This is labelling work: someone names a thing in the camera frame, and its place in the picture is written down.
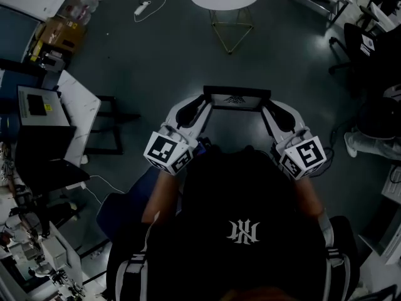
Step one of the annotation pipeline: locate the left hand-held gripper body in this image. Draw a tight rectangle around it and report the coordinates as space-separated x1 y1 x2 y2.
143 122 201 177

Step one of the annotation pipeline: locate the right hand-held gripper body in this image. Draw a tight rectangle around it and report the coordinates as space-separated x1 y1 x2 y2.
271 128 327 181

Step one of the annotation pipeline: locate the black framed bird picture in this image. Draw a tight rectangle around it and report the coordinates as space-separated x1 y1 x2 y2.
202 85 272 111

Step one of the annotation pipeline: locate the person's left forearm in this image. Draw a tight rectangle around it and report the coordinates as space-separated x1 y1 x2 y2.
141 167 189 225

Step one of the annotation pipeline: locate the person's right forearm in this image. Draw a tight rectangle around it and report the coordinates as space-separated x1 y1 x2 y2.
293 176 326 219

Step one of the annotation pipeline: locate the blue screen device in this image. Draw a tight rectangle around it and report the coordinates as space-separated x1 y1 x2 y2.
196 137 210 156

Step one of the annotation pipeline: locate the dark blue chair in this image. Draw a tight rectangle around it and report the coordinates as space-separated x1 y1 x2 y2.
95 167 159 241

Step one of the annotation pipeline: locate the white marble top table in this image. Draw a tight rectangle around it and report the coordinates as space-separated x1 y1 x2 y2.
46 70 142 169

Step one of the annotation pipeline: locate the black office chair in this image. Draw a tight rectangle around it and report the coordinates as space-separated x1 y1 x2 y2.
328 4 401 88

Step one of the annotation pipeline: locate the white box machine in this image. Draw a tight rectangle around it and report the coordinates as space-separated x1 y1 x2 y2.
17 85 72 128

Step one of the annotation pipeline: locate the black case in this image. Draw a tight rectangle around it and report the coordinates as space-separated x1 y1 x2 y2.
14 125 91 194

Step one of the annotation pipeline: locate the grey device box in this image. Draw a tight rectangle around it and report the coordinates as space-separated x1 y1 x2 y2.
29 39 67 73

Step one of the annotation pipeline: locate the cardboard box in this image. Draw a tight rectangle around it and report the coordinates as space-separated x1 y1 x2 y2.
39 15 86 55

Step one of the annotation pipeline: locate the cluttered white workbench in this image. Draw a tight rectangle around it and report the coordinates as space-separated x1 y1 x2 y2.
0 196 109 301

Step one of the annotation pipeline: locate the blue partition panel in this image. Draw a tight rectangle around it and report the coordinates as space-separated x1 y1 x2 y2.
0 4 42 64

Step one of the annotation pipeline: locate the person's right shoulder strap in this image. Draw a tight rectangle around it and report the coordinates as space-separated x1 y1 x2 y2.
317 210 349 294

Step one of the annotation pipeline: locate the person's shoulder strap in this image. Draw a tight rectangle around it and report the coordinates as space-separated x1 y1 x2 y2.
115 211 160 301
317 210 349 294

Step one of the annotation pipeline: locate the person's left shoulder strap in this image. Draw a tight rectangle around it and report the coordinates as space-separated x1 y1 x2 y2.
115 211 160 301

